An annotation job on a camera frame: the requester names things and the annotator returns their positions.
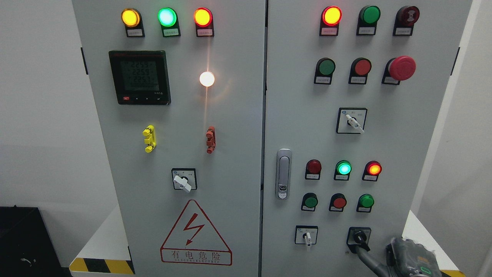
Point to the dark red indicator lower left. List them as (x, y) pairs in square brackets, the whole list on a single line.
[(313, 170)]

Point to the yellow terminal connector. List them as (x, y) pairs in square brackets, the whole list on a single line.
[(149, 140)]

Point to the red indicator light left door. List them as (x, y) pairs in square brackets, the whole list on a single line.
[(204, 22)]

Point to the red lit indicator right door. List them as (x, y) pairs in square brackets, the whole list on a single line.
[(329, 22)]

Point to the green lit indicator lower middle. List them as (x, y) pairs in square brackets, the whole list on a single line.
[(342, 170)]

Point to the red terminal connector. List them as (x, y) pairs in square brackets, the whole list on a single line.
[(211, 139)]

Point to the white selector switch upper right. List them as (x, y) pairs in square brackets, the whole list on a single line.
[(351, 120)]

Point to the white glowing indicator light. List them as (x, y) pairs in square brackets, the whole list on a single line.
[(207, 79)]

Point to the green push button upper row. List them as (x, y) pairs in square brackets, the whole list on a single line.
[(324, 70)]

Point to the black digital power meter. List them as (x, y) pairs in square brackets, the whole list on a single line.
[(140, 77)]

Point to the green push button row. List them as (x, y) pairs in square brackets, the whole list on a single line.
[(309, 202), (324, 70)]

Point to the grey cabinet door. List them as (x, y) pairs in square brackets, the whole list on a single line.
[(229, 179), (302, 116)]

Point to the red emergency stop button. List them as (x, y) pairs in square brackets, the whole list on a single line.
[(399, 69)]

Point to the green push button lower row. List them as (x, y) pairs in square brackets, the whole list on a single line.
[(309, 202)]

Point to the green indicator light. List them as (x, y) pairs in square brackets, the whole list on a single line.
[(169, 22), (367, 20)]

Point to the red black buzzer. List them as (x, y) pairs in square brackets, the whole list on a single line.
[(405, 20)]

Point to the red push button row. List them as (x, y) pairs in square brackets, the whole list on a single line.
[(337, 203), (359, 71)]

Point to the black box bottom left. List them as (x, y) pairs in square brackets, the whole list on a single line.
[(26, 249)]

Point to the red electric warning sticker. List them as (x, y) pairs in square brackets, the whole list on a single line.
[(194, 239)]

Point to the silver door handle lock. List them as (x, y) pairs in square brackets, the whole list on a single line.
[(283, 170)]

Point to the red indicator lower right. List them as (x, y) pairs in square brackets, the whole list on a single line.
[(372, 171)]

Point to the green indicator light top left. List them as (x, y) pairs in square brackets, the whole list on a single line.
[(169, 22)]

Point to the red push button lower row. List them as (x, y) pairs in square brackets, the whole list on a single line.
[(337, 203)]

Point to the left grey cabinet door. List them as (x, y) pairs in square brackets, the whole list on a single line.
[(229, 179)]

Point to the white selector switch lower right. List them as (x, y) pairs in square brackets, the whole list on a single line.
[(306, 235)]

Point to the green indicator light top right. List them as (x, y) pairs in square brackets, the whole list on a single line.
[(367, 20)]

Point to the white selector switch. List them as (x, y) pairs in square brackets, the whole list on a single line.
[(306, 235), (351, 120)]

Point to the red push button upper row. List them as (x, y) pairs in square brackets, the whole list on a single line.
[(359, 71)]

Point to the black rotary knob switch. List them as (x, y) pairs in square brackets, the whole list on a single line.
[(355, 234)]

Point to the green illuminated button lower right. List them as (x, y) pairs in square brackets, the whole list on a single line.
[(365, 203)]

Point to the white platform with hazard stripes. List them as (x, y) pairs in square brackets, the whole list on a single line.
[(106, 253)]

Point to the white selector switch left door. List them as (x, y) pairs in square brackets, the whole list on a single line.
[(184, 179)]

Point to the yellow indicator light top left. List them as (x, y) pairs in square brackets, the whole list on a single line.
[(133, 23)]

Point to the right grey cabinet door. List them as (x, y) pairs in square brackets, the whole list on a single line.
[(302, 116)]

